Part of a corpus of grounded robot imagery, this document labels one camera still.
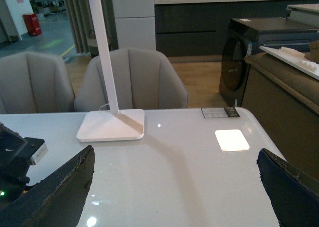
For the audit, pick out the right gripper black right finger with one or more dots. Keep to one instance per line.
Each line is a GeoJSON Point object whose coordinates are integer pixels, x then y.
{"type": "Point", "coordinates": [294, 195]}

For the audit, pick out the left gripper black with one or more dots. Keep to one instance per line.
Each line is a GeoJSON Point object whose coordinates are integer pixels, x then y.
{"type": "Point", "coordinates": [17, 154]}

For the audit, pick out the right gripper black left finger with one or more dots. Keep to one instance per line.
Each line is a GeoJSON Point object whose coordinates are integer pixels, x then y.
{"type": "Point", "coordinates": [58, 200]}

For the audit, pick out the beige chair far left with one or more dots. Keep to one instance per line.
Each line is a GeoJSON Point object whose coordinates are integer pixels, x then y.
{"type": "Point", "coordinates": [32, 82]}

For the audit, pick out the olive green sofa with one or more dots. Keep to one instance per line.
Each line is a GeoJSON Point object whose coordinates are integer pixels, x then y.
{"type": "Point", "coordinates": [285, 101]}

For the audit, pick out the white desk lamp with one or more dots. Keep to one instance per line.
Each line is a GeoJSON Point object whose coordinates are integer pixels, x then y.
{"type": "Point", "coordinates": [115, 124]}

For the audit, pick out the black label card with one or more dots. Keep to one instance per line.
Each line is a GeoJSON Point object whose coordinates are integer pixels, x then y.
{"type": "Point", "coordinates": [220, 112]}

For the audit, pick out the white board with blocks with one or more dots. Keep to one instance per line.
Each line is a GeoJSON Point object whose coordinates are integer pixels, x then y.
{"type": "Point", "coordinates": [295, 59]}

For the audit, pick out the beige chair near lamp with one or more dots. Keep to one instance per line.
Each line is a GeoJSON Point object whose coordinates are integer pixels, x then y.
{"type": "Point", "coordinates": [144, 79]}

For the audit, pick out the beige pleated curtain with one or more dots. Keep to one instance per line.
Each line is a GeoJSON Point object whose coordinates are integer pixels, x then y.
{"type": "Point", "coordinates": [81, 23]}

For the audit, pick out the black washing machine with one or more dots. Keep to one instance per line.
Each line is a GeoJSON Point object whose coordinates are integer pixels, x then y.
{"type": "Point", "coordinates": [244, 37]}

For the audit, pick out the white tall cabinet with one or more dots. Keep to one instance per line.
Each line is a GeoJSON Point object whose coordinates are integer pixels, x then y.
{"type": "Point", "coordinates": [135, 23]}

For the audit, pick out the dark grey kitchen counter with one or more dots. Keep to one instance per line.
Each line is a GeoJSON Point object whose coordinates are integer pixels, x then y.
{"type": "Point", "coordinates": [199, 29]}

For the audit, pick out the woven basket with handles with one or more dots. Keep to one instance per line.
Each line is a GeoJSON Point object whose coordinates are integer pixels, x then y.
{"type": "Point", "coordinates": [92, 41]}

